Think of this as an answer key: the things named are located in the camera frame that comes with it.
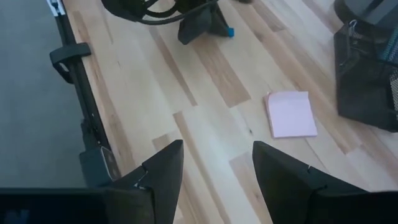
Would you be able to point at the blue eraser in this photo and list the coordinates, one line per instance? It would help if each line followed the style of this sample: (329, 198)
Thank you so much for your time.
(230, 32)

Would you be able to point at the black mesh desk organizer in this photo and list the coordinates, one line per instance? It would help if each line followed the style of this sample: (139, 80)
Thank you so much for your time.
(360, 93)

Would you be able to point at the white label sticker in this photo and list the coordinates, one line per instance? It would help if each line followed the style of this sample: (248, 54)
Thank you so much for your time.
(56, 7)

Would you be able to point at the pink sticky note pad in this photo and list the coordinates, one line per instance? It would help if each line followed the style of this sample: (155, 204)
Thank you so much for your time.
(290, 113)

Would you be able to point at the black aluminium table frame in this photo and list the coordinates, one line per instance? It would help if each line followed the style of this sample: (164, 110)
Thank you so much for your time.
(84, 93)

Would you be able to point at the black binder clip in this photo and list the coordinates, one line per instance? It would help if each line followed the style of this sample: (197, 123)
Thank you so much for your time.
(353, 21)

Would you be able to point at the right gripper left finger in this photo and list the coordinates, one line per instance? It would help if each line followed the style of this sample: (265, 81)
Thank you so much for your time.
(164, 180)

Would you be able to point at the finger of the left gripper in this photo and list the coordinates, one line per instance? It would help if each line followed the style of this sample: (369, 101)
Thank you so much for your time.
(194, 29)
(220, 23)

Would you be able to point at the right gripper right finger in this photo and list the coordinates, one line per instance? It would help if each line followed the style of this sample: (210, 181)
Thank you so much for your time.
(286, 186)

